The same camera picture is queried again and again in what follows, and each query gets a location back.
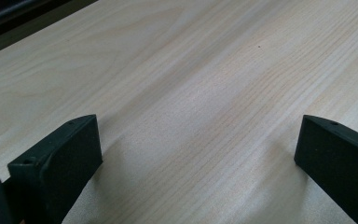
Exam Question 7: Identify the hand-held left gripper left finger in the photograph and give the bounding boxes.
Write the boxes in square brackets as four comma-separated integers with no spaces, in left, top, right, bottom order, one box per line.
[7,114,103,224]

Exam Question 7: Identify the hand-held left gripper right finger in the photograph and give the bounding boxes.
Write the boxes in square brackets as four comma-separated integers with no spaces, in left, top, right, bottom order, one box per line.
[294,114,358,224]

